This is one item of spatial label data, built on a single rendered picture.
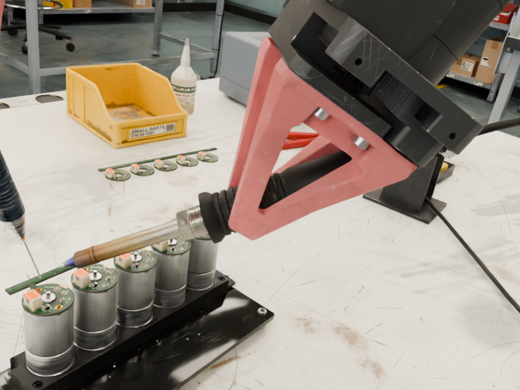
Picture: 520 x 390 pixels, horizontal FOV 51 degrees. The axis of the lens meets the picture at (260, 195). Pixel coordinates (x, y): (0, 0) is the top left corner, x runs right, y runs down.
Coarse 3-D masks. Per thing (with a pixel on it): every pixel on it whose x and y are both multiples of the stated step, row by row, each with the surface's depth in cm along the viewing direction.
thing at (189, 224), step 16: (192, 208) 25; (160, 224) 25; (176, 224) 25; (192, 224) 24; (112, 240) 25; (128, 240) 25; (144, 240) 25; (160, 240) 25; (80, 256) 25; (96, 256) 25; (112, 256) 25
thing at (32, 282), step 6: (54, 270) 30; (60, 270) 30; (66, 270) 30; (36, 276) 29; (42, 276) 29; (48, 276) 29; (54, 276) 29; (24, 282) 28; (30, 282) 28; (36, 282) 28; (12, 288) 28; (18, 288) 28; (24, 288) 28; (30, 288) 28; (12, 294) 27
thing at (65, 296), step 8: (32, 288) 28; (48, 288) 28; (56, 288) 28; (64, 288) 28; (56, 296) 28; (64, 296) 28; (72, 296) 28; (24, 304) 27; (48, 304) 27; (56, 304) 27; (64, 304) 27; (72, 304) 27; (32, 312) 26; (40, 312) 26; (48, 312) 27; (56, 312) 27
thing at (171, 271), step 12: (156, 252) 33; (156, 264) 33; (168, 264) 33; (180, 264) 33; (156, 276) 34; (168, 276) 33; (180, 276) 34; (156, 288) 34; (168, 288) 34; (180, 288) 34; (156, 300) 34; (168, 300) 34; (180, 300) 35
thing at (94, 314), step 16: (112, 288) 29; (80, 304) 29; (96, 304) 29; (112, 304) 30; (80, 320) 29; (96, 320) 29; (112, 320) 30; (80, 336) 30; (96, 336) 30; (112, 336) 31
